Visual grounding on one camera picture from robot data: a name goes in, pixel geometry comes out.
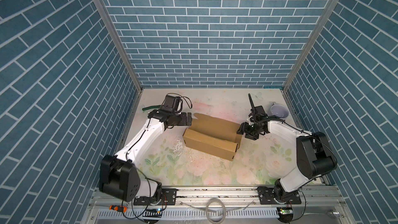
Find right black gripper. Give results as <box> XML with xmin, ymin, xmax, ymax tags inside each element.
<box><xmin>235</xmin><ymin>121</ymin><xmax>262</xmax><ymax>140</ymax></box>

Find brown cardboard box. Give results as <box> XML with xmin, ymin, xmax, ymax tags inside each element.
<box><xmin>183</xmin><ymin>113</ymin><xmax>242</xmax><ymax>161</ymax></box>

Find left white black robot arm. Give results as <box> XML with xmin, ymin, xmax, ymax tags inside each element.
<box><xmin>99</xmin><ymin>93</ymin><xmax>192</xmax><ymax>204</ymax></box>

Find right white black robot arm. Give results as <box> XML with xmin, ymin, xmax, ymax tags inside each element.
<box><xmin>237</xmin><ymin>106</ymin><xmax>337</xmax><ymax>204</ymax></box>

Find orange black screwdriver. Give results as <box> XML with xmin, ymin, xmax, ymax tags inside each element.
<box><xmin>109</xmin><ymin>205</ymin><xmax>127</xmax><ymax>213</ymax></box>

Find green handled pliers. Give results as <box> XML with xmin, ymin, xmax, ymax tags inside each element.
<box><xmin>142</xmin><ymin>105</ymin><xmax>161</xmax><ymax>112</ymax></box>

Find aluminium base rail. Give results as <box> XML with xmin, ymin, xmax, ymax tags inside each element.
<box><xmin>82</xmin><ymin>185</ymin><xmax>354</xmax><ymax>224</ymax></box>

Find coiled grey cable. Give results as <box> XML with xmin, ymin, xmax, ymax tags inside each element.
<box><xmin>181</xmin><ymin>198</ymin><xmax>256</xmax><ymax>224</ymax></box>

